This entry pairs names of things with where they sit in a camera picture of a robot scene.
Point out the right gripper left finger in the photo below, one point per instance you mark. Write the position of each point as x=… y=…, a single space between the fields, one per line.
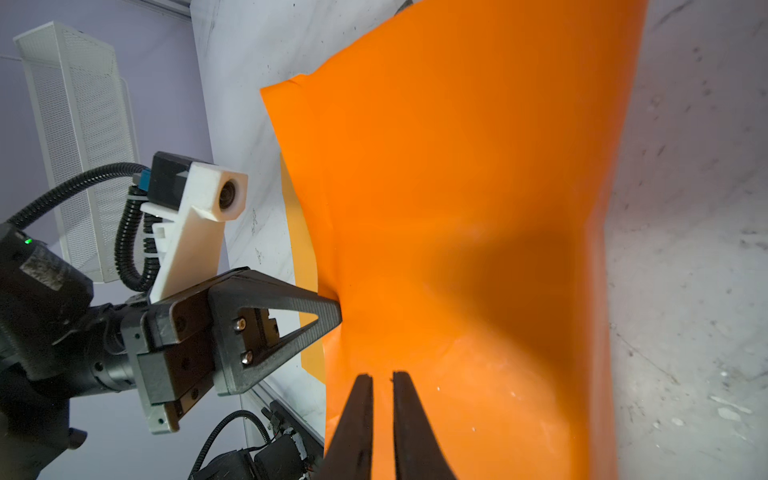
x=349 y=455

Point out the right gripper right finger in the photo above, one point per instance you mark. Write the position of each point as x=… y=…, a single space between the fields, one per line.
x=417 y=451

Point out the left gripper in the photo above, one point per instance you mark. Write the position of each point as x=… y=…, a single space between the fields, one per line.
x=170 y=343

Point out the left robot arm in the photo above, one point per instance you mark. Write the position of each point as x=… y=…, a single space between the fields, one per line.
x=57 y=345

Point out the white upper mesh shelf bin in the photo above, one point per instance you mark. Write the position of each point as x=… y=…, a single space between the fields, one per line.
x=82 y=114

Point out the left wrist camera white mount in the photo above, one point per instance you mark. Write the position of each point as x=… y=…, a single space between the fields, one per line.
x=194 y=200

